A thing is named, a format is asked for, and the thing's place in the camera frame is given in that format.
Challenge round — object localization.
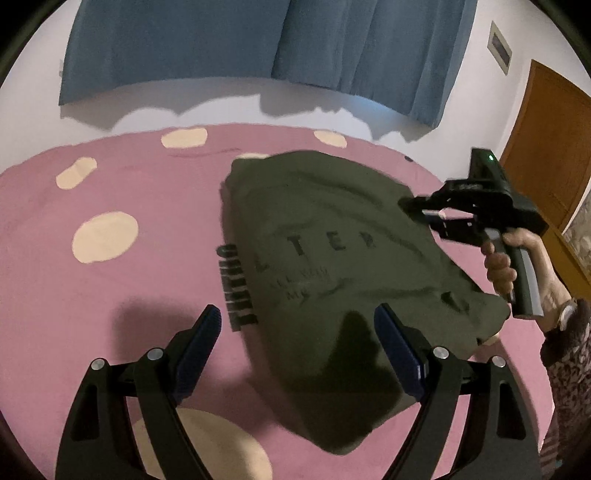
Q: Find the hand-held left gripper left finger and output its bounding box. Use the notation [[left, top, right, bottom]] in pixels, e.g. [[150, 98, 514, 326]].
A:
[[54, 304, 223, 480]]

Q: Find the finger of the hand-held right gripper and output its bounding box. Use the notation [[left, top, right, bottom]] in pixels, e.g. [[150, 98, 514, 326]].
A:
[[398, 181, 470, 216], [421, 209, 482, 244]]

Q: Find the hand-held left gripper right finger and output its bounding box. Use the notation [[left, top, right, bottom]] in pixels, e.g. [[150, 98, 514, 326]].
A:
[[373, 302, 544, 480]]

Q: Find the olive green T-shirt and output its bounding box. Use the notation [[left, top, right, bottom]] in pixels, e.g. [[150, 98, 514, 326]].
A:
[[217, 150, 511, 457]]

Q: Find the person's right forearm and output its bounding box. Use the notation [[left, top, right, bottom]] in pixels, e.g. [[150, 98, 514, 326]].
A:
[[539, 295, 591, 480]]

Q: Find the person's right hand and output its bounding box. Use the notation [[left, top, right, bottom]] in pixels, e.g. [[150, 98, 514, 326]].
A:
[[481, 228, 563, 318]]

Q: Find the patterned grey panel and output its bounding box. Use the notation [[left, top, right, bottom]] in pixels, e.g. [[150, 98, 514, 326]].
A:
[[560, 178, 591, 271]]

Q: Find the wooden door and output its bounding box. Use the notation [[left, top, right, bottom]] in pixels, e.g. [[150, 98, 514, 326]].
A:
[[501, 59, 591, 301]]

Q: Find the pink bedsheet with cream dots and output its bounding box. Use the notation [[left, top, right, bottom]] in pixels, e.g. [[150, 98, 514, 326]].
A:
[[0, 122, 557, 480]]

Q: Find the wristwatch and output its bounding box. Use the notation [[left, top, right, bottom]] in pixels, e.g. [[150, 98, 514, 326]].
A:
[[556, 298, 580, 333]]

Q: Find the blue curtain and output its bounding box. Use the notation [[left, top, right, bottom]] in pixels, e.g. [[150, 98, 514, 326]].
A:
[[58, 0, 478, 128]]

